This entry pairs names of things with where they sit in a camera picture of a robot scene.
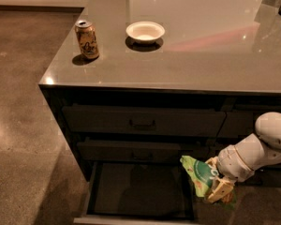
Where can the bottom right drawer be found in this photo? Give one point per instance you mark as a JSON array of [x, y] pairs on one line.
[[271, 177]]

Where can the top right drawer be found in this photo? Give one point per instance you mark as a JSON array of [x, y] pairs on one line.
[[244, 120]]

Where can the white paper bowl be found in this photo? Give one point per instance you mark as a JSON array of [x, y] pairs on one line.
[[145, 32]]

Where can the dark grey drawer cabinet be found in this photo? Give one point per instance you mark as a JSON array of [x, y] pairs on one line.
[[215, 55]]

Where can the orange soda can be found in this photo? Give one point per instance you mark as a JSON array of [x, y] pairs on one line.
[[86, 36]]

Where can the middle left drawer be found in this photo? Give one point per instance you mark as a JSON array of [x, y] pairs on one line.
[[128, 151]]

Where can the top left drawer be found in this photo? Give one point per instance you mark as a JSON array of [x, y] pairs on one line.
[[149, 121]]

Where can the green rice chip bag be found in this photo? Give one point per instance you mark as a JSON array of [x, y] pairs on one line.
[[190, 164]]

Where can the open bottom left drawer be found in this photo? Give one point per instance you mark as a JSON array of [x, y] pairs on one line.
[[138, 194]]

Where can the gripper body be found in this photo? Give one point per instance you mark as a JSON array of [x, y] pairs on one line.
[[230, 164]]

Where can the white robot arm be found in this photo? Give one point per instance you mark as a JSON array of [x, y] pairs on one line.
[[274, 142]]

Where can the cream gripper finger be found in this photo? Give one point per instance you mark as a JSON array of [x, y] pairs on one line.
[[221, 191]]

